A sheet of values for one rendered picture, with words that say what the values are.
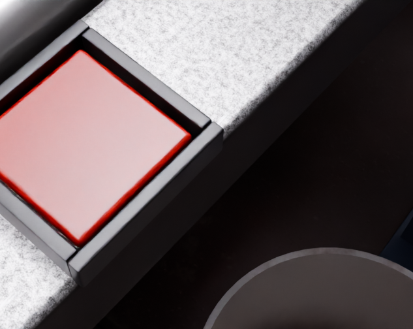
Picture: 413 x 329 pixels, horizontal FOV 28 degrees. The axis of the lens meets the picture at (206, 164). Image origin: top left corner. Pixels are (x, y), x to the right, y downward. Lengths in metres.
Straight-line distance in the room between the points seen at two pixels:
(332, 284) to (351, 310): 0.07
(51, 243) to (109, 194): 0.03
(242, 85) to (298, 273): 0.62
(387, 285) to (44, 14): 0.66
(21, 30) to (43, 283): 0.11
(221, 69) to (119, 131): 0.06
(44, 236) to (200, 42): 0.11
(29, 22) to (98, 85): 0.06
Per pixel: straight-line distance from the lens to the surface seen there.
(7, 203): 0.29
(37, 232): 0.29
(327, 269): 0.94
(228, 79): 0.34
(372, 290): 0.97
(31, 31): 0.36
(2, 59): 0.35
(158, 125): 0.31
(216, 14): 0.35
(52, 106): 0.31
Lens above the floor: 1.19
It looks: 62 degrees down
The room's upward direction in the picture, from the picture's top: 4 degrees clockwise
